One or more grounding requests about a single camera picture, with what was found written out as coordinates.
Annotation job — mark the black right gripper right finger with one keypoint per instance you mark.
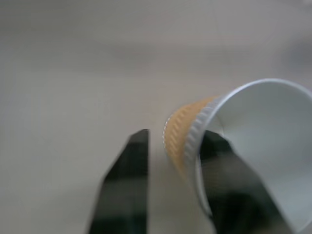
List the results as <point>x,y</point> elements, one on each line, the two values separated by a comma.
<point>234,192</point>

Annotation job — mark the ribbed brown paper cup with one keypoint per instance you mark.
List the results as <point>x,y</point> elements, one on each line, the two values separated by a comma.
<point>268,136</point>

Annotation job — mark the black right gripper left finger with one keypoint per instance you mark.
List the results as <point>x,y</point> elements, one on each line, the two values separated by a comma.
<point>124,185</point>

